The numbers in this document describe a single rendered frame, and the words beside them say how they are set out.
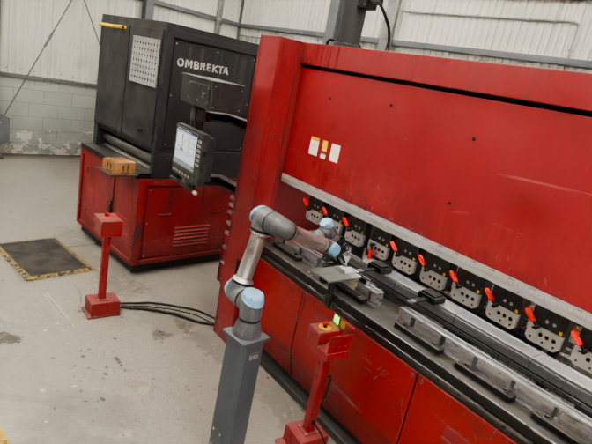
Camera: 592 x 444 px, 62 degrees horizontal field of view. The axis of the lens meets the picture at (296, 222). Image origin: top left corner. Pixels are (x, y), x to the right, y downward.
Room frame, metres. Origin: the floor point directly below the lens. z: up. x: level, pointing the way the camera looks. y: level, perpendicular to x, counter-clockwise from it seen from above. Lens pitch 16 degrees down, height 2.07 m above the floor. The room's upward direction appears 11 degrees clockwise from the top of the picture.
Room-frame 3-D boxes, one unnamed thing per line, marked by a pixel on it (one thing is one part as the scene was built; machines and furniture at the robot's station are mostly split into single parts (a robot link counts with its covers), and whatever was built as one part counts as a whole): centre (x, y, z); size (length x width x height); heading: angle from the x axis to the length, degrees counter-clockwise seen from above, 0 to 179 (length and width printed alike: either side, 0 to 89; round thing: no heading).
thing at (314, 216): (3.20, -0.13, 1.26); 0.15 x 0.09 x 0.17; 40
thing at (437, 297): (2.65, -0.81, 1.01); 0.26 x 0.12 x 0.05; 130
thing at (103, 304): (3.51, 1.40, 0.41); 0.25 x 0.20 x 0.83; 130
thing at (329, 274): (2.78, -0.30, 1.00); 0.26 x 0.18 x 0.01; 130
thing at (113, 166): (4.20, 1.63, 1.04); 0.30 x 0.26 x 0.12; 47
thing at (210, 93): (3.53, 0.76, 1.53); 0.51 x 0.25 x 0.85; 39
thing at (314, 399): (2.46, -0.31, 0.39); 0.05 x 0.05 x 0.54; 34
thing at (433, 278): (2.43, -0.78, 1.26); 0.15 x 0.09 x 0.17; 40
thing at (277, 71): (3.73, 0.08, 1.15); 0.85 x 0.25 x 2.30; 130
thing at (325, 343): (2.46, -0.31, 0.75); 0.20 x 0.16 x 0.18; 34
